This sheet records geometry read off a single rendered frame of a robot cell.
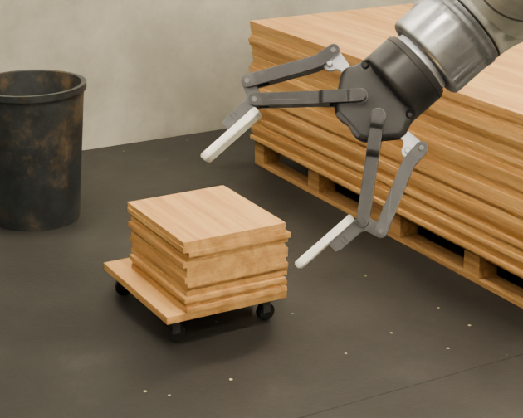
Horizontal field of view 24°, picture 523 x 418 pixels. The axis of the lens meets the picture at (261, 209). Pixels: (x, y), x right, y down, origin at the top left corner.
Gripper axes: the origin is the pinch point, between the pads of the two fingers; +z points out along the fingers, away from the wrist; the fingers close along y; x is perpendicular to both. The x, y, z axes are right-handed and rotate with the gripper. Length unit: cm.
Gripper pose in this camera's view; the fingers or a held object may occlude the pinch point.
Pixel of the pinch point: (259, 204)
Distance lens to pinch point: 115.2
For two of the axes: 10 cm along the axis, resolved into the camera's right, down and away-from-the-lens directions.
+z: -7.5, 6.6, 0.5
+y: -6.5, -7.5, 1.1
